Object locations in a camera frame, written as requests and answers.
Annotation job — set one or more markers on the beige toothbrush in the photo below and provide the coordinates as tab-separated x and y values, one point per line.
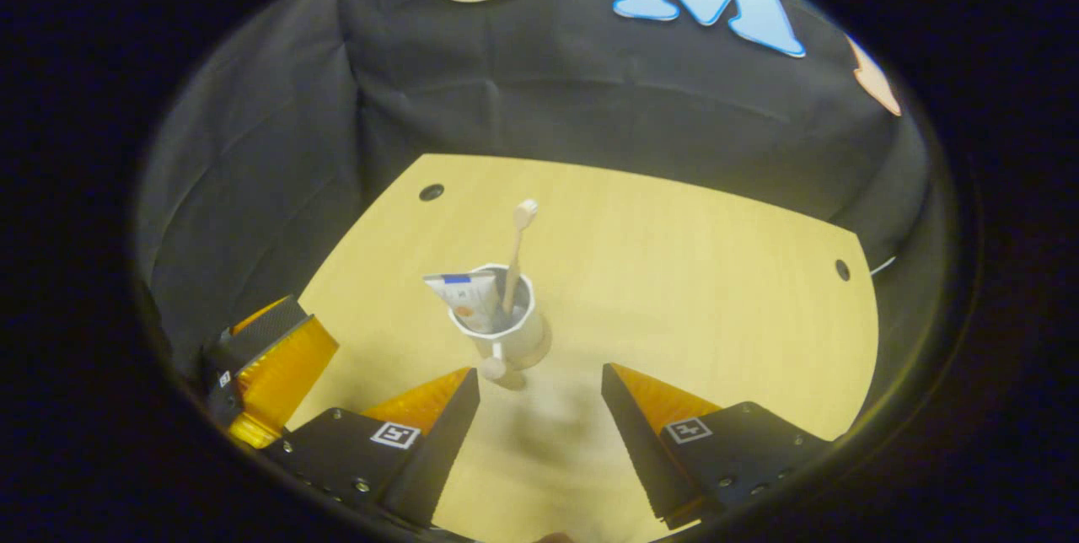
516	256

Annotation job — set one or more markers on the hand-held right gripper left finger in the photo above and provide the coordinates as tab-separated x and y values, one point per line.
438	438

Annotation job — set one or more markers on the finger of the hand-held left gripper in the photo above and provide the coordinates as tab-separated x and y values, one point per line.
282	374
257	314

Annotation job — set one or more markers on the black desk grommet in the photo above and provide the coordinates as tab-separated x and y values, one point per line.
842	270
431	191

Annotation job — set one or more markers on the white toothpaste tube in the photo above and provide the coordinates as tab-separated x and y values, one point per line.
468	298

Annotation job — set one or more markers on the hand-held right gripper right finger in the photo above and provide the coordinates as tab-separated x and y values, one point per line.
634	438

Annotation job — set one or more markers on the white cup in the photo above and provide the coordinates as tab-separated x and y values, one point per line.
527	332

